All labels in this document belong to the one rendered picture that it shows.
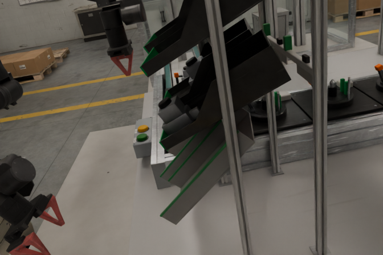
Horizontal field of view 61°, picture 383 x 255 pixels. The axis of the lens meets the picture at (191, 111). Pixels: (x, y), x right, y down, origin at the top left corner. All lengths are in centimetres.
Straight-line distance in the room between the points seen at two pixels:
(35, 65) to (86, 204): 535
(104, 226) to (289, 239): 53
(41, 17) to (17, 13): 63
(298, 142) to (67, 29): 900
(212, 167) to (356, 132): 63
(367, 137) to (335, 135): 11
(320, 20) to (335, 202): 57
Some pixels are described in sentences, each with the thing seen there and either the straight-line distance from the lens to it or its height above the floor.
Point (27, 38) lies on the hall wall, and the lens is 1025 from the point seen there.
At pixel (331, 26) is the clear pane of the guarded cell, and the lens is 244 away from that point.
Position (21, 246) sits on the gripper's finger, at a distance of 82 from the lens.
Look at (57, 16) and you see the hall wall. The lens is 980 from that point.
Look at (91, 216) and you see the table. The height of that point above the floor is 86.
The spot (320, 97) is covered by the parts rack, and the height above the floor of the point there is 127.
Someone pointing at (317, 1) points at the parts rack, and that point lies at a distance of 58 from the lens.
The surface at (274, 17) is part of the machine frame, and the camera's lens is 196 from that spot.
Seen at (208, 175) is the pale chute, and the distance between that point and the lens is 69.
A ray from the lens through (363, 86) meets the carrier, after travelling 142.
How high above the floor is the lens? 153
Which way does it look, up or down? 25 degrees down
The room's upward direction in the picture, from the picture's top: 11 degrees counter-clockwise
